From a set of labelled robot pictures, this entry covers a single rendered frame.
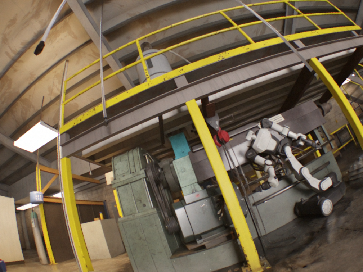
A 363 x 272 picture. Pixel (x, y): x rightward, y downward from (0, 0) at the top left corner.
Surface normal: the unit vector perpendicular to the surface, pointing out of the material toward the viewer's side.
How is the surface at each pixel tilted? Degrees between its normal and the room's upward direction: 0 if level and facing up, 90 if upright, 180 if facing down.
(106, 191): 90
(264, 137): 108
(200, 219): 90
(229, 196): 90
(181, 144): 90
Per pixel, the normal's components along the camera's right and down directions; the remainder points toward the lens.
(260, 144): -0.27, 0.02
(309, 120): -0.20, -0.34
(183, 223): 0.12, -0.44
